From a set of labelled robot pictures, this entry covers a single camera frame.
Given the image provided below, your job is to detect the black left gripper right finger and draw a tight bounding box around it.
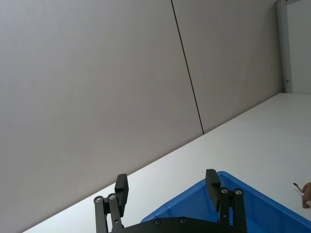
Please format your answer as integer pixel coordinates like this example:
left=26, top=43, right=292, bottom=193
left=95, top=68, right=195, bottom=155
left=205, top=169, right=248, bottom=231

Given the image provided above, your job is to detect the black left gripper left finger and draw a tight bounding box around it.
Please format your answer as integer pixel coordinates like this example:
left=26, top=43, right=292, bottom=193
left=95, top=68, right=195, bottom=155
left=93, top=173, right=130, bottom=233

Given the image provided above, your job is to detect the blue plastic bin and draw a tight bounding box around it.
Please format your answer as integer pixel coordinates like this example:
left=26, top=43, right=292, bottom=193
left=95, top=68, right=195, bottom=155
left=140, top=171, right=311, bottom=233

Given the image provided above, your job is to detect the brown toy animal figure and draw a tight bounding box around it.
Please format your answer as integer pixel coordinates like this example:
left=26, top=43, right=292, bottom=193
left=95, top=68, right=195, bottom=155
left=293, top=181, right=311, bottom=208

